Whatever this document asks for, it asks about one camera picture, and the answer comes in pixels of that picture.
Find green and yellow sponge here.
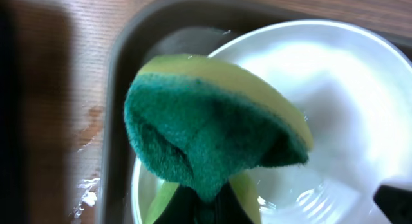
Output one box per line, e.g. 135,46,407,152
124,55,314,223

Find large dark grey tray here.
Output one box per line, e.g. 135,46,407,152
97,0,411,223

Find small black tray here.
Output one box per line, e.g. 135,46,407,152
1,0,27,224

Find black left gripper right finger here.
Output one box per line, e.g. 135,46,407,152
214,182,253,224

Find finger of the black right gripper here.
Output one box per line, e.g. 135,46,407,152
373,185,412,224

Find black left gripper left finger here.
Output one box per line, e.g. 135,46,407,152
154,185,200,224

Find white plate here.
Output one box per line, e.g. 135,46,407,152
130,19,412,224

